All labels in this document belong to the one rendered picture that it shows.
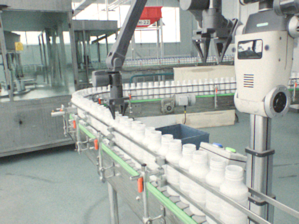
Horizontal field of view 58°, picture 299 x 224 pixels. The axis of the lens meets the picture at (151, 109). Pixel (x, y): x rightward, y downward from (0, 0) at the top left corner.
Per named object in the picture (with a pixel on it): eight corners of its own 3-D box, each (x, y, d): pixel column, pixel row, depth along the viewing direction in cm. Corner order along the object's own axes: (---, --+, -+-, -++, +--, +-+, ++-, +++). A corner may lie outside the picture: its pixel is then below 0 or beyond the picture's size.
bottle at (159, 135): (170, 178, 92) (168, 132, 89) (155, 183, 89) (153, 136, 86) (160, 172, 97) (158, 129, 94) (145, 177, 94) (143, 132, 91)
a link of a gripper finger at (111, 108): (106, 118, 122) (105, 98, 120) (121, 116, 125) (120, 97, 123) (111, 122, 116) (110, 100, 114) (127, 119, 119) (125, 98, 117)
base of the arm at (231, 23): (230, 39, 139) (238, 18, 139) (219, 31, 135) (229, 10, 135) (218, 40, 146) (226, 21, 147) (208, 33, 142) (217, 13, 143)
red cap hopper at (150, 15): (136, 108, 779) (130, 6, 726) (133, 103, 849) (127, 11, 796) (167, 105, 793) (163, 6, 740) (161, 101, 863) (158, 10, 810)
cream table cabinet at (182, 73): (222, 118, 600) (222, 65, 578) (235, 124, 540) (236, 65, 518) (174, 122, 583) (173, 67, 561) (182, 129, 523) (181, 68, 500)
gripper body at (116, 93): (103, 101, 120) (102, 85, 118) (124, 99, 124) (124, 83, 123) (108, 103, 114) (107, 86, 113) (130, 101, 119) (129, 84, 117)
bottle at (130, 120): (140, 157, 112) (138, 119, 109) (127, 161, 109) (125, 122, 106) (133, 153, 118) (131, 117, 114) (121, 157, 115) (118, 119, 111)
